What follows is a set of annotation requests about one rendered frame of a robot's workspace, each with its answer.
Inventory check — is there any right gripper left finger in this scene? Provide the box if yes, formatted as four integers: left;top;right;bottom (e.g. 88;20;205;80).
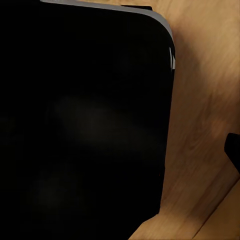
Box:
0;133;26;193

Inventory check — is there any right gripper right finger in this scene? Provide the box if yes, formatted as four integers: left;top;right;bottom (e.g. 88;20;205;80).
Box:
224;132;240;173

